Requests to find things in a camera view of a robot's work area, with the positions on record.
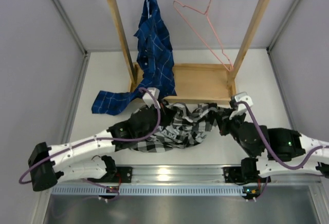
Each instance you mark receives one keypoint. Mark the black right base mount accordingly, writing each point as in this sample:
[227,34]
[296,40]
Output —
[240,176]

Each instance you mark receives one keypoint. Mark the light blue hanger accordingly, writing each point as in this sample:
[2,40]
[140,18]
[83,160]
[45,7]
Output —
[148,8]

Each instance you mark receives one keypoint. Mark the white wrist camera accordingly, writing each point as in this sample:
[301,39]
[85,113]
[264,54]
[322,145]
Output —
[237,104]
[150,97]

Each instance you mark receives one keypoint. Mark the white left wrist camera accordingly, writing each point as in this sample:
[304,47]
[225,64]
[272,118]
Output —
[150,97]

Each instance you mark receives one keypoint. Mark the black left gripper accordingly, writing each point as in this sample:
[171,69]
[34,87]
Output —
[166,113]

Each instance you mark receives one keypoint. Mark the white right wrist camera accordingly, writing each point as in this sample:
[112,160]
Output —
[237,104]

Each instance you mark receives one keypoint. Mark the aluminium frame post left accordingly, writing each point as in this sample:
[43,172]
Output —
[72,31]

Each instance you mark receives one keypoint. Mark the slotted cable duct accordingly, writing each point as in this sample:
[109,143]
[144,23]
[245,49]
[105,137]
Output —
[143,190]

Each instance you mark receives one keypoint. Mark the blue plaid shirt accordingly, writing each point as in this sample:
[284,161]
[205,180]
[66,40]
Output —
[155,58]

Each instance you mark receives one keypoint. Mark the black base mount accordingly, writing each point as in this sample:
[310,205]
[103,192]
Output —
[240,176]
[123,175]

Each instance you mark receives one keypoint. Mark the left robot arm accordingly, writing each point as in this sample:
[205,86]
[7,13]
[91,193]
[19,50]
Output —
[90,158]

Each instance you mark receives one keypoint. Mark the black white checkered shirt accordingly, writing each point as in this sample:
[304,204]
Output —
[184,128]

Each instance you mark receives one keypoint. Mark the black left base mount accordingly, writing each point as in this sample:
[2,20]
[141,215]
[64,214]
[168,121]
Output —
[123,175]

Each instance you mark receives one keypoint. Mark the aluminium frame post right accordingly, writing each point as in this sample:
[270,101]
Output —
[283,23]

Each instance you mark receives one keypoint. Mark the aluminium frame post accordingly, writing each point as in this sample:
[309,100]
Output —
[283,23]
[72,31]

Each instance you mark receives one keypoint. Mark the wooden clothes rack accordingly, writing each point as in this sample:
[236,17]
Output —
[203,72]

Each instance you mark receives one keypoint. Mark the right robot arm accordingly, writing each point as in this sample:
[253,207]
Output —
[271,151]

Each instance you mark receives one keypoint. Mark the aluminium mounting rail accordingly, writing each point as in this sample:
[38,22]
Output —
[156,174]

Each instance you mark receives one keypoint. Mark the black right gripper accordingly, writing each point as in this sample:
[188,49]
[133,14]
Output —
[223,123]

